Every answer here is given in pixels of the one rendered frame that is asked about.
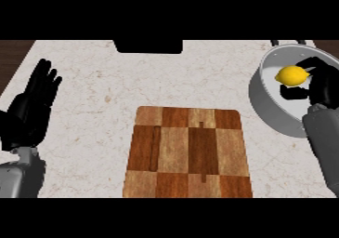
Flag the grey metal pot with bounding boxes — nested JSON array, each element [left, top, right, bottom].
[[248, 39, 339, 139]]

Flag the yellow lemon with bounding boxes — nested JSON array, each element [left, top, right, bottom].
[[273, 65, 311, 86]]

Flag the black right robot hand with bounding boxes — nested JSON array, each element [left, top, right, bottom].
[[279, 56, 339, 110]]

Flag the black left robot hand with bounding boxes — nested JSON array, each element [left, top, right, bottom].
[[0, 58, 64, 152]]

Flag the black appliance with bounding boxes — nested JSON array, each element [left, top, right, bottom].
[[112, 39, 185, 55]]

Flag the checkered wooden cutting board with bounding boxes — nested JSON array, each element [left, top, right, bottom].
[[121, 105, 254, 199]]

